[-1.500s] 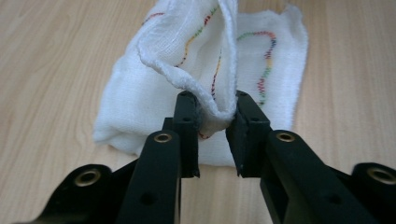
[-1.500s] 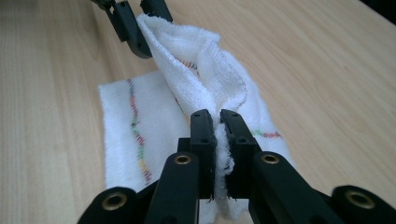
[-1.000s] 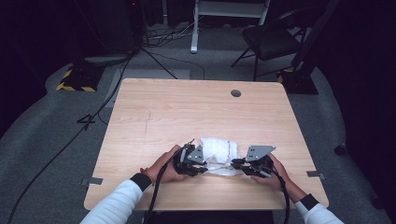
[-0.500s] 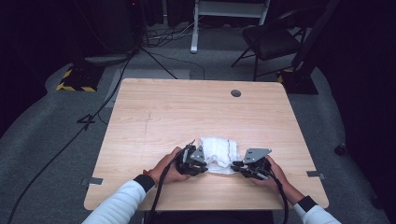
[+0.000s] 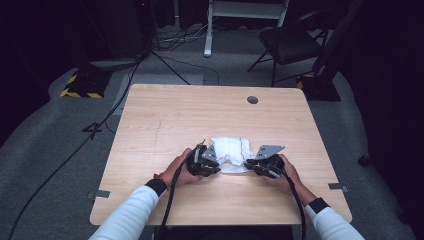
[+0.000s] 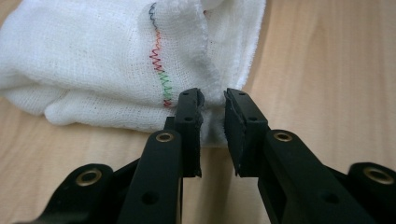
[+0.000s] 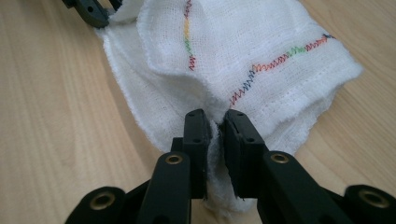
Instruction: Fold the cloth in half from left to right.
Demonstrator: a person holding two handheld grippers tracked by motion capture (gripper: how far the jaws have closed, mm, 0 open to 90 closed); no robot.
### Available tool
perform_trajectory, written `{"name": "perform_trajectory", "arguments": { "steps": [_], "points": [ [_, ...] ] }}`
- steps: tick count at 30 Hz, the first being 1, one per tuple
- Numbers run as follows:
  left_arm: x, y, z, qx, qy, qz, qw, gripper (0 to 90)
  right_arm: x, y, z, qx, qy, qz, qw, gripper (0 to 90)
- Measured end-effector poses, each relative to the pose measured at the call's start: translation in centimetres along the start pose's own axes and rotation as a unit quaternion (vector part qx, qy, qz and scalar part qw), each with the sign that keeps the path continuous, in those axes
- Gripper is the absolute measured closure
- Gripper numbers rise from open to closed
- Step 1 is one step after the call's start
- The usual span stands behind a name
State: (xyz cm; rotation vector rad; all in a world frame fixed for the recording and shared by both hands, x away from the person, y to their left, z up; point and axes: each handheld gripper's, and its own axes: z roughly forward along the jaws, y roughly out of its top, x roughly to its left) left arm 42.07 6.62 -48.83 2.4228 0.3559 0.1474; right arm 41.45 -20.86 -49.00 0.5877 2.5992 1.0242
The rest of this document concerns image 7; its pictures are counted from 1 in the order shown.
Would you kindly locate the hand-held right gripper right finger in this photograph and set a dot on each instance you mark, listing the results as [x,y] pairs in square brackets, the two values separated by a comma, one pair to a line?
[246,161]

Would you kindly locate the white cloth with coloured stitching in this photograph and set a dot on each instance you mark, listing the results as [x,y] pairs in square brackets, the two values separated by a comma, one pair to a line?
[224,49]

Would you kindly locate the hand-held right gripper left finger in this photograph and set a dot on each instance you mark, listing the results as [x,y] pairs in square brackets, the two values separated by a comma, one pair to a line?
[193,149]

